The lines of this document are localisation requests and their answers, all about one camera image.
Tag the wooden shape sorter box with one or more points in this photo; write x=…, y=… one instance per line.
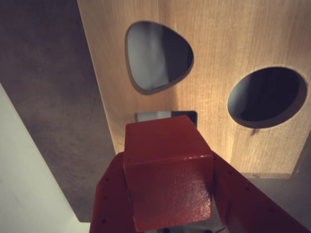
x=218, y=36

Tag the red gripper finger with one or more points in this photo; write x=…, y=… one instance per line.
x=243, y=206
x=109, y=206

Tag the red wooden cube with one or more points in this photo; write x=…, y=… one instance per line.
x=165, y=182

